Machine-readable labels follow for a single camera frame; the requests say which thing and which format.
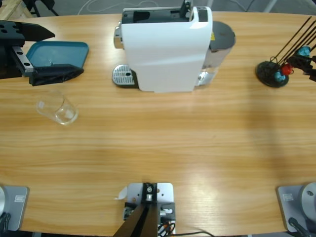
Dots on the metal drip tray grate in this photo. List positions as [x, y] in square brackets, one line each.
[122, 74]

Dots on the red coffee capsule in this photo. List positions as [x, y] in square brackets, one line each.
[286, 69]

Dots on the clear drinking glass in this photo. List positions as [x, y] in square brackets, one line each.
[60, 111]

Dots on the grey base plate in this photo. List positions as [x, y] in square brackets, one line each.
[17, 205]
[286, 205]

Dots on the grey coffee machine lever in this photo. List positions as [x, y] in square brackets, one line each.
[185, 8]

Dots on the white paper tag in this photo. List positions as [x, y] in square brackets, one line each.
[122, 193]

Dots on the black stand legs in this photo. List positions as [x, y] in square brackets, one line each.
[42, 5]

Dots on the teal plastic serving tray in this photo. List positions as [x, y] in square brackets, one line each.
[61, 53]

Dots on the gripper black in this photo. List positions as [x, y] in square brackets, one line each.
[313, 69]
[7, 61]

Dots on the clear water tank grey lid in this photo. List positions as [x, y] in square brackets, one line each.
[222, 34]

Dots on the teal coffee capsule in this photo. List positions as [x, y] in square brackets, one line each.
[303, 51]
[280, 76]

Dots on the white capsule coffee machine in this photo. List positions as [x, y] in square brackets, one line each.
[168, 54]

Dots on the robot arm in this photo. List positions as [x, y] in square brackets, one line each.
[308, 197]
[1, 200]

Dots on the white mount with dark post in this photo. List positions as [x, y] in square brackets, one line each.
[165, 190]

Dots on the black capsule holder with rods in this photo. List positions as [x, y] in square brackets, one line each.
[265, 71]

